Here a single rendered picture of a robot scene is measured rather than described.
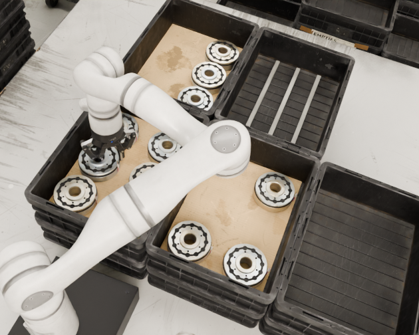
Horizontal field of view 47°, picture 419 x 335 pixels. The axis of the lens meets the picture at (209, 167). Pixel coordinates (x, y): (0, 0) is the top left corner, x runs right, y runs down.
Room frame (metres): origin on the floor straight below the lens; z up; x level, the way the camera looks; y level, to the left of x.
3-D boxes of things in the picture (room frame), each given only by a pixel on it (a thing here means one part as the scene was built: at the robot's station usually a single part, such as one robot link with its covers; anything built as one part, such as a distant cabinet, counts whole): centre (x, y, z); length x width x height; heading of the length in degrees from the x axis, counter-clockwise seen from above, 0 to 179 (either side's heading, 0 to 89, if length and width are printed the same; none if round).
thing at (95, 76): (0.66, 0.23, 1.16); 0.14 x 0.09 x 0.07; 64
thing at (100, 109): (0.69, 0.25, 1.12); 0.09 x 0.07 x 0.15; 154
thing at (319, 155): (0.96, -0.18, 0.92); 0.40 x 0.30 x 0.02; 166
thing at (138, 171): (0.63, 0.14, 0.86); 0.10 x 0.10 x 0.01
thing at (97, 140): (0.68, 0.25, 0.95); 0.08 x 0.08 x 0.09
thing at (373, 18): (1.89, -0.49, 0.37); 0.40 x 0.30 x 0.45; 78
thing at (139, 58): (1.03, 0.11, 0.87); 0.40 x 0.30 x 0.11; 166
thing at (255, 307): (0.57, -0.08, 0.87); 0.40 x 0.30 x 0.11; 166
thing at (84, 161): (0.66, 0.28, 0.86); 0.10 x 0.10 x 0.01
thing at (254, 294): (0.57, -0.08, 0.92); 0.40 x 0.30 x 0.02; 166
